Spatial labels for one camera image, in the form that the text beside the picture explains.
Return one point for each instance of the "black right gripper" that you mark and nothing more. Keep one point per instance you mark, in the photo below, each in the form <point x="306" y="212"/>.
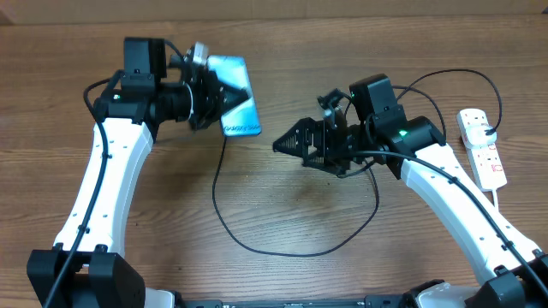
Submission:
<point x="302" y="130"/>

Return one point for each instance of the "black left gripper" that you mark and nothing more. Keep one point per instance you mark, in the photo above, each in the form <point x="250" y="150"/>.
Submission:
<point x="211" y="91"/>

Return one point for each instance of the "blue Galaxy smartphone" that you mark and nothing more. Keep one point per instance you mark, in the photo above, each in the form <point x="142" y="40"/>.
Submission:
<point x="240" y="117"/>

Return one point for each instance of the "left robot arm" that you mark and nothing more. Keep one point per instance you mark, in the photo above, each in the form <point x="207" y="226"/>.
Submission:
<point x="86" y="267"/>

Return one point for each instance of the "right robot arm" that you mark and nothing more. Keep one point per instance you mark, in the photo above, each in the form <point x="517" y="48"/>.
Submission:
<point x="510" y="268"/>

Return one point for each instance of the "white charger plug adapter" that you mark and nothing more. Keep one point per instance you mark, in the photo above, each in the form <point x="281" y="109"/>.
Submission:
<point x="476" y="136"/>

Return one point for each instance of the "white power strip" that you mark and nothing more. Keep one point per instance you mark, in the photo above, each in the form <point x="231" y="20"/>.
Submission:
<point x="485" y="162"/>

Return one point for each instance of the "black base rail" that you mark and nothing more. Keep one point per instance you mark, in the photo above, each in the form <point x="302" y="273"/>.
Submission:
<point x="370" y="301"/>

